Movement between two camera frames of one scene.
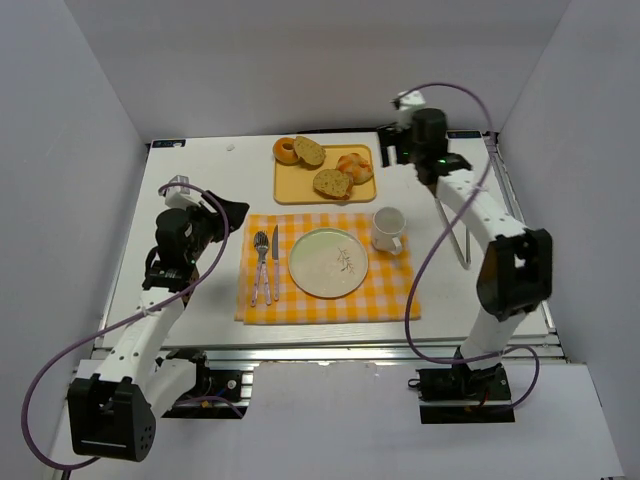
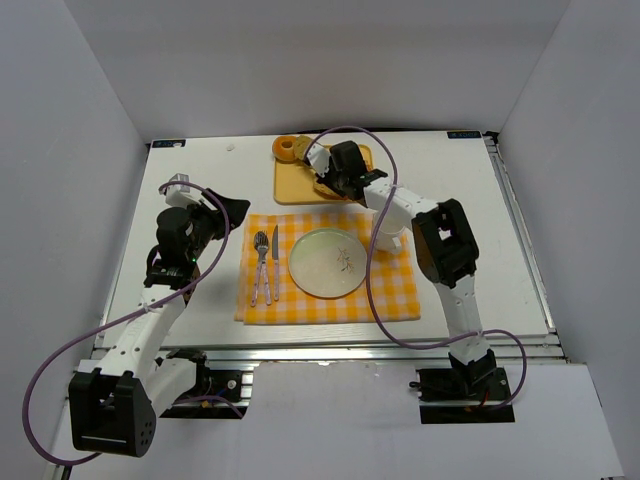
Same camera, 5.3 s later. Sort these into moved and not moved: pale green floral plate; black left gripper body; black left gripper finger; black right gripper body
Moved: black right gripper body
Not moved: black left gripper body; pale green floral plate; black left gripper finger
